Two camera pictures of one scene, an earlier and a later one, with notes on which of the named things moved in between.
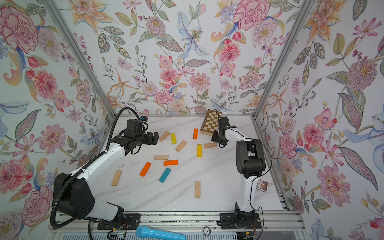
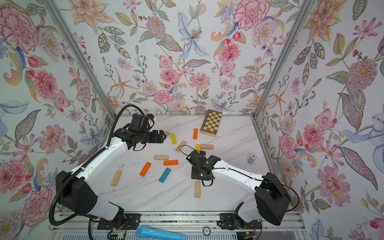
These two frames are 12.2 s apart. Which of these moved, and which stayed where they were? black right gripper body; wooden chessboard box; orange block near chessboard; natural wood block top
Moved: black right gripper body; natural wood block top
Stayed: wooden chessboard box; orange block near chessboard
